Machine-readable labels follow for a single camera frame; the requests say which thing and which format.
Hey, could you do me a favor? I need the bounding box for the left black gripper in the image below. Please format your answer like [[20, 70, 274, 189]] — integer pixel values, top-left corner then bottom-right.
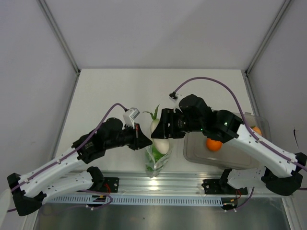
[[105, 122, 152, 150]]

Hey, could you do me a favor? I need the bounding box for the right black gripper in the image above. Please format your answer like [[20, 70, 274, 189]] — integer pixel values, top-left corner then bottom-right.
[[152, 108, 204, 139]]

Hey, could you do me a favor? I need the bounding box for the green lettuce leaf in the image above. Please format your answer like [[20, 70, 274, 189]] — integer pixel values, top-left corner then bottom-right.
[[145, 145, 165, 172]]

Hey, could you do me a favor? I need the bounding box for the clear zip top bag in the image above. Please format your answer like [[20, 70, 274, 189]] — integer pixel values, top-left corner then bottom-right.
[[145, 144, 173, 178]]

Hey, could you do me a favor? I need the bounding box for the orange fruit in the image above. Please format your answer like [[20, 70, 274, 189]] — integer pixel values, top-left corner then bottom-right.
[[206, 138, 223, 152]]

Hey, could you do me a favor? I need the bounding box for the peach fruit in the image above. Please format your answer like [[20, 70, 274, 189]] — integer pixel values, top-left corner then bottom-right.
[[251, 126, 262, 135]]

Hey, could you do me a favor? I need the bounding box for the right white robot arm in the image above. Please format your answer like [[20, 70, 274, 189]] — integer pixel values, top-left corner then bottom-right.
[[151, 94, 307, 196]]

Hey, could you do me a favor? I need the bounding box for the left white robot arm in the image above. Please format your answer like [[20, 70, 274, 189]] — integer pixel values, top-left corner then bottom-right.
[[7, 118, 152, 216]]

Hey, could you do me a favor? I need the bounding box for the clear plastic food container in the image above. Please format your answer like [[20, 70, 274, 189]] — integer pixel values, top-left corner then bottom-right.
[[183, 111, 272, 171]]

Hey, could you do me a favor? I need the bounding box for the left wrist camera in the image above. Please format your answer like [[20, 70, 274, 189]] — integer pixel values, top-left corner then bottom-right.
[[123, 107, 140, 128]]

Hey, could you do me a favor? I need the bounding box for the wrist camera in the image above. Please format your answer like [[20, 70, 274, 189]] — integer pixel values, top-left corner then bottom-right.
[[169, 92, 183, 107], [123, 107, 140, 128]]

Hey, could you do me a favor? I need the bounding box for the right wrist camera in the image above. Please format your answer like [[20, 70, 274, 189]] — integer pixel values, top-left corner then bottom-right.
[[169, 92, 183, 107]]

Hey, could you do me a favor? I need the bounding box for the aluminium mounting rail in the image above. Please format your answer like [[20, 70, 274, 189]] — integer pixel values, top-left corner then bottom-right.
[[33, 171, 294, 197]]

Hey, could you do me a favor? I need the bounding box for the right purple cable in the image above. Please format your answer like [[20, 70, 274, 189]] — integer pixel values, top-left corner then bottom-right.
[[169, 76, 307, 173]]

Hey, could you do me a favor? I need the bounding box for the purple cable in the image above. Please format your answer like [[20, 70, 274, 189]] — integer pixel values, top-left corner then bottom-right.
[[6, 103, 129, 213], [169, 76, 307, 173]]

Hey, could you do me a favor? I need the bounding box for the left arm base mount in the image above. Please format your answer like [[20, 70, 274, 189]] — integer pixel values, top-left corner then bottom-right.
[[88, 177, 119, 193]]

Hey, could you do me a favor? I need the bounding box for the white slotted cable duct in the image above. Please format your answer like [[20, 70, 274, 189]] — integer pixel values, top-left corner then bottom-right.
[[48, 194, 223, 207]]

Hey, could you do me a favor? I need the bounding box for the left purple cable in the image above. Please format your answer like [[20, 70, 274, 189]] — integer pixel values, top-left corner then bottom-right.
[[6, 103, 129, 213]]

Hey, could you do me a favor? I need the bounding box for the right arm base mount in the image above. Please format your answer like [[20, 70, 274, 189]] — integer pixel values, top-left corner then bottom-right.
[[201, 179, 248, 195]]

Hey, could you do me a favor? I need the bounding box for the left aluminium frame post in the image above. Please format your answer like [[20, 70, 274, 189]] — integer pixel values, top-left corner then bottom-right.
[[36, 0, 81, 76]]

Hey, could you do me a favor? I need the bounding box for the aluminium frame post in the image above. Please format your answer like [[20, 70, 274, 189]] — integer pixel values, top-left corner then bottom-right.
[[245, 0, 294, 77], [36, 0, 81, 76]]

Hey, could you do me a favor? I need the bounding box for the right aluminium frame post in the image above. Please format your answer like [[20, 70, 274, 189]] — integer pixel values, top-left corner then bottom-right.
[[245, 0, 294, 77]]

